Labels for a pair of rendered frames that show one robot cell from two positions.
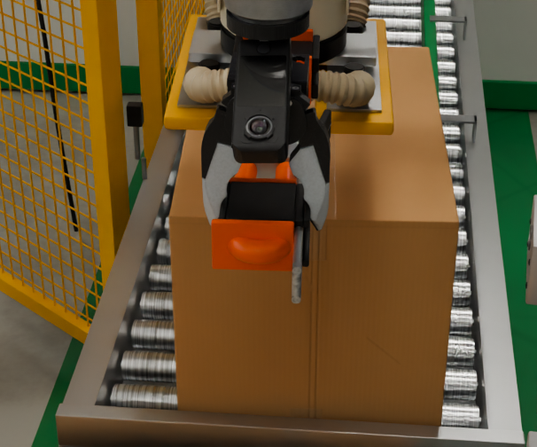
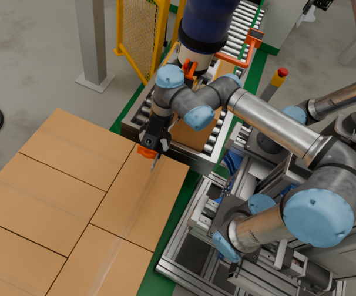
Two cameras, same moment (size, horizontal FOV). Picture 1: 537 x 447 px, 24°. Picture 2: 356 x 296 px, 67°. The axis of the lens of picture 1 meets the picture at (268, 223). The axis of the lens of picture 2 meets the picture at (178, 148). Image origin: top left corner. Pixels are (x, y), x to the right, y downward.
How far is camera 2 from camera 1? 0.55 m
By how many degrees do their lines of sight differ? 26
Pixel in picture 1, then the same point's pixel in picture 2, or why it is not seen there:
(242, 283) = not seen: hidden behind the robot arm
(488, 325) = (223, 128)
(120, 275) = (148, 86)
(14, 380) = (127, 87)
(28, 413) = (128, 96)
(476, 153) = (242, 78)
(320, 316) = (181, 124)
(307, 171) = (164, 142)
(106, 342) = (138, 104)
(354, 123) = not seen: hidden behind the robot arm
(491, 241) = not seen: hidden behind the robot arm
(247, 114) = (147, 136)
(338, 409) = (181, 141)
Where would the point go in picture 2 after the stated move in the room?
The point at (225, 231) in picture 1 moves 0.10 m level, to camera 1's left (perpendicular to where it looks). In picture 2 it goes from (140, 148) to (114, 139)
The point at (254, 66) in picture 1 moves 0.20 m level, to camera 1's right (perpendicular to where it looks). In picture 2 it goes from (154, 122) to (213, 143)
